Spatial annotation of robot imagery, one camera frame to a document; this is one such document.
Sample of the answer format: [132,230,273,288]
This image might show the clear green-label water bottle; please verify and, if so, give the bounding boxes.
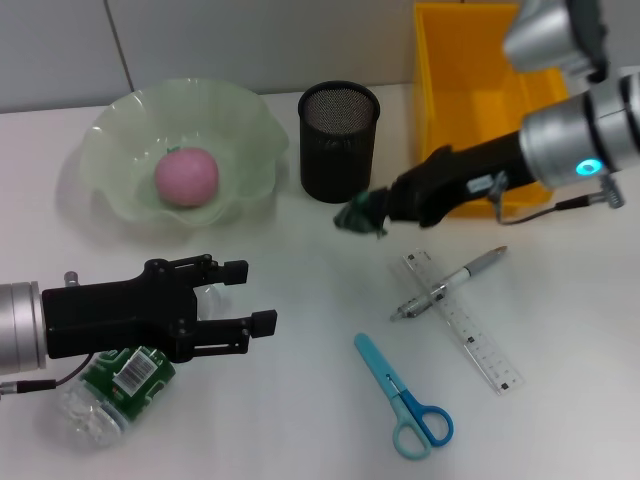
[54,284,226,449]

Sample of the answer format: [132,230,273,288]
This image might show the green wavy glass fruit plate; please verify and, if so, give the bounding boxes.
[78,77,291,229]

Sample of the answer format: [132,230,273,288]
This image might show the right arm cable with plug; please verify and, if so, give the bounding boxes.
[487,172,626,226]

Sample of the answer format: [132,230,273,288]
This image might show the pink toy peach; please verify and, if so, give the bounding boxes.
[153,144,220,208]

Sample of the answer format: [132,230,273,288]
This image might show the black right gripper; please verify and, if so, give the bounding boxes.
[367,128,540,230]

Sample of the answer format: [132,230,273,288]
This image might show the left arm cable with plug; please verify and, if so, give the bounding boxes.
[0,355,96,397]

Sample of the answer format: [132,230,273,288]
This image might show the arm cable with plug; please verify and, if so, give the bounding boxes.
[487,172,626,226]
[0,355,96,397]

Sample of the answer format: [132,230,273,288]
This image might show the black mesh pen holder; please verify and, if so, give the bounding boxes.
[297,81,381,205]

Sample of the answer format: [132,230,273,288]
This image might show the blue scissors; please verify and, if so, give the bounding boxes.
[353,332,455,460]

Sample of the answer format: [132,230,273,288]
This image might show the silver pen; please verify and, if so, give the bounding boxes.
[389,244,510,324]

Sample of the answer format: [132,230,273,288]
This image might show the green plastic wrapper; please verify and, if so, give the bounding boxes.
[332,192,389,239]

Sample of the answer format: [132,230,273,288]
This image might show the yellow plastic bin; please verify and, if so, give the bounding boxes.
[412,2,571,219]

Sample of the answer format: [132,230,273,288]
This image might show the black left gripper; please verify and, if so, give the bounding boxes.
[41,252,280,365]

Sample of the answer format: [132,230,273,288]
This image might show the transparent plastic ruler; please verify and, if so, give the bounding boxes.
[390,249,527,396]

